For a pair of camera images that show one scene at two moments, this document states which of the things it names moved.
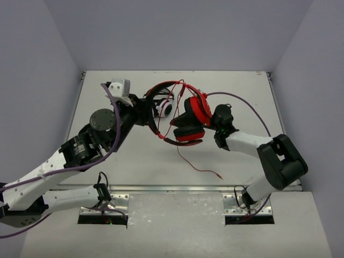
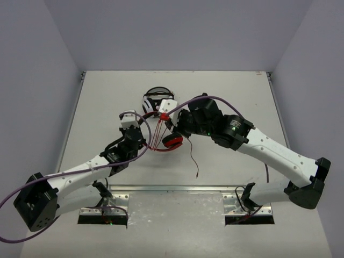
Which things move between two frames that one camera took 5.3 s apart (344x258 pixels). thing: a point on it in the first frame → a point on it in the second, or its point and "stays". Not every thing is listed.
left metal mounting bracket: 118,205 stays
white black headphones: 162,102 stays
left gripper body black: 145,110 → 141,138
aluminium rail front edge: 143,188 stays
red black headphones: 199,113 → 170,141
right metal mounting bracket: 233,204 stays
